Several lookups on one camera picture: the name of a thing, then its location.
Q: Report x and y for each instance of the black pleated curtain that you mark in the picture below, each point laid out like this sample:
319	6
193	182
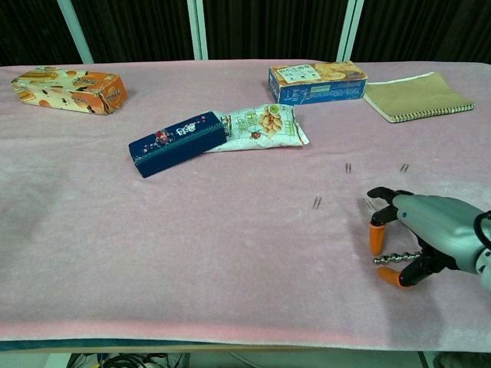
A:
134	30

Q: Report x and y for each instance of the white frame post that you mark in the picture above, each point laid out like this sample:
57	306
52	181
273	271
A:
351	30
197	30
76	34

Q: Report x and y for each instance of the silver magnetic ball chain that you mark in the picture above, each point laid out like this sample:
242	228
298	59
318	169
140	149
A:
399	257

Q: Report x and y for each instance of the pink table cloth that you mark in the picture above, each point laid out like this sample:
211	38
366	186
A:
192	249

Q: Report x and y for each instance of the orange cream snack box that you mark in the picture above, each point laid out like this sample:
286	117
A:
65	90

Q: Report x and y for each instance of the navy blue pencil case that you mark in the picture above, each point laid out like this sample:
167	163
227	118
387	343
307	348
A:
176	143

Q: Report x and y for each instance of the white green snack bag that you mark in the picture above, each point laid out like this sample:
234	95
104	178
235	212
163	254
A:
264	126

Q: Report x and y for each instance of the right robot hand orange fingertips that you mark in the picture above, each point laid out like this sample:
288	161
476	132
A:
441	226

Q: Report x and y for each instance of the blue biscuit box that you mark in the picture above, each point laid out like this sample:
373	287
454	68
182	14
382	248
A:
318	86

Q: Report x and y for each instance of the brown spiral notebook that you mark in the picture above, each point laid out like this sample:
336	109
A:
418	96

